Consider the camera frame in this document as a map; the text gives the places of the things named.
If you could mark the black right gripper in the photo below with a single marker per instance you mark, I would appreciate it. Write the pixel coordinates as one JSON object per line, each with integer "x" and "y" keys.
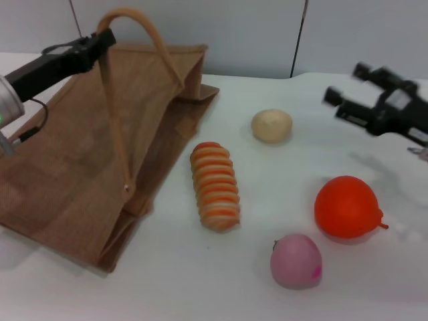
{"x": 401, "y": 110}

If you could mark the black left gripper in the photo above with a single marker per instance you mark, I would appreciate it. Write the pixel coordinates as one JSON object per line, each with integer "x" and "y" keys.
{"x": 50, "y": 67}

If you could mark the beige round egg yolk pastry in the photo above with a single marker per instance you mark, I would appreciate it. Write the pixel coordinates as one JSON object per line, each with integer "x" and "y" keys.
{"x": 271, "y": 125}

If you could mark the brown jute tote bag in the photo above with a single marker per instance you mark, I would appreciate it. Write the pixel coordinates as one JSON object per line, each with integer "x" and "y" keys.
{"x": 83, "y": 150}

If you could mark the orange striped bread loaf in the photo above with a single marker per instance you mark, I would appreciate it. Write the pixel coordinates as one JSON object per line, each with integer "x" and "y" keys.
{"x": 215, "y": 187}

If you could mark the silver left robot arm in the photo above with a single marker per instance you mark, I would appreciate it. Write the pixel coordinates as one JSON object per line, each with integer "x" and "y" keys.
{"x": 8, "y": 100}

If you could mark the orange round toy fruit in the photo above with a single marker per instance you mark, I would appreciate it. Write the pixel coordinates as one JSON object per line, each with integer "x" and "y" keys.
{"x": 346, "y": 207}

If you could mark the pink toy peach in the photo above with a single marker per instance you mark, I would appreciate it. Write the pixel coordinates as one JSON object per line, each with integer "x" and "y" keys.
{"x": 296, "y": 262}

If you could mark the thin dark wall strip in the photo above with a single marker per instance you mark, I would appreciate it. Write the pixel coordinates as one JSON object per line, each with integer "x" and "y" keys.
{"x": 297, "y": 43}
{"x": 77, "y": 16}

